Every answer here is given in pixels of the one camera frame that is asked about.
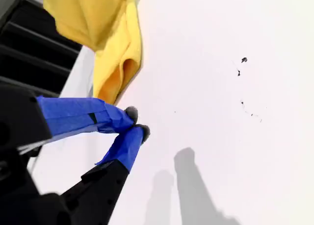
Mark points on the yellow microfibre towel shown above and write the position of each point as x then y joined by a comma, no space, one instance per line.
112,38

